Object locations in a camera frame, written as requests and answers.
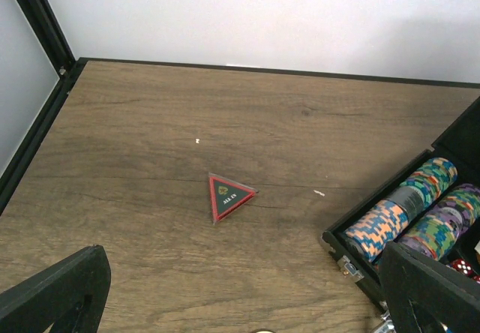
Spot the left black frame post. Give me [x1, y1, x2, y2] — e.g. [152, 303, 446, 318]
[3, 0, 78, 75]

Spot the red dice strip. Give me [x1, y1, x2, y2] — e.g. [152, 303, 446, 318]
[449, 259, 480, 283]

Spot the red triangular all-in marker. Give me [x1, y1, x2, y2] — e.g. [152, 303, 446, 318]
[208, 172, 258, 224]

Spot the upper chip row in case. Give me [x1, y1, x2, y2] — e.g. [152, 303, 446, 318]
[344, 157, 458, 262]

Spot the white dealer button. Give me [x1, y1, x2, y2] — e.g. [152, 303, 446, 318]
[250, 328, 275, 333]

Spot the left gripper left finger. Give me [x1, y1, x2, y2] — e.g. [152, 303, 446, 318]
[1, 245, 111, 332]

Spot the chip row in case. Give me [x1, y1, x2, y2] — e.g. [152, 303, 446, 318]
[344, 157, 458, 262]
[398, 184, 479, 260]

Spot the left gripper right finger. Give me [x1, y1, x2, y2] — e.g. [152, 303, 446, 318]
[379, 242, 479, 333]

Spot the black poker set case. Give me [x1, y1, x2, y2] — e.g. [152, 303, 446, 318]
[320, 102, 479, 332]

